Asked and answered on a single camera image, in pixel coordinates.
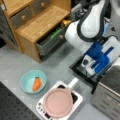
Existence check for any silver toaster oven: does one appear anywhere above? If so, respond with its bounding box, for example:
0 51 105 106
92 66 120 120

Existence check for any green vegetable in drawer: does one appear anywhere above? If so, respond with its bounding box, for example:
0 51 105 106
50 29 62 40

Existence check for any yellow item in drawer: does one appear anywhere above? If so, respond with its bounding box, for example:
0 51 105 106
61 20 71 27

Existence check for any orange carrot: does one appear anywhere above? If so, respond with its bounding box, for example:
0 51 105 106
32 77 41 92

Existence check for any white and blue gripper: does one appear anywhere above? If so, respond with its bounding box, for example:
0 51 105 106
82 41 120 75

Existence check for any pink frying pan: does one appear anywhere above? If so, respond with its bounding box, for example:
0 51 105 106
43 88 73 118

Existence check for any white induction cooker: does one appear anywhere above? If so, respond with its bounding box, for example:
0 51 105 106
36 78 83 120

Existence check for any open grey metal drawer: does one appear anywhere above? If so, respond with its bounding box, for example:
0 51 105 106
36 23 68 56

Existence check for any wooden drawer cabinet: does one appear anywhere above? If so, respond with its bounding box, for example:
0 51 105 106
0 0 71 63

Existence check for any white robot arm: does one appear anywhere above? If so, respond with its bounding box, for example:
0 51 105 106
65 0 120 75

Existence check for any light blue bowl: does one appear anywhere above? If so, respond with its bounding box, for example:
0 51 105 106
20 70 47 94

